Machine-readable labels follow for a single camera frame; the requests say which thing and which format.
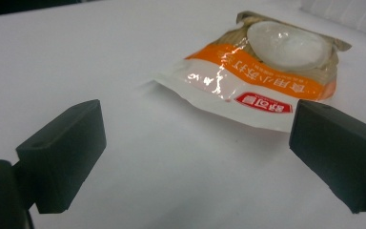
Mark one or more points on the white ribbed cloth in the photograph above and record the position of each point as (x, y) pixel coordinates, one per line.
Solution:
(349, 12)

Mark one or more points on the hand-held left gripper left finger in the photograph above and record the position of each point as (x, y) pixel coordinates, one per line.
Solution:
(64, 154)

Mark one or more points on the white and orange powder packet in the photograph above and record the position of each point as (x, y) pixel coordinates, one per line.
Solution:
(254, 74)

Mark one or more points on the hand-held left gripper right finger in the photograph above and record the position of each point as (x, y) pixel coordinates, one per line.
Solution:
(340, 151)

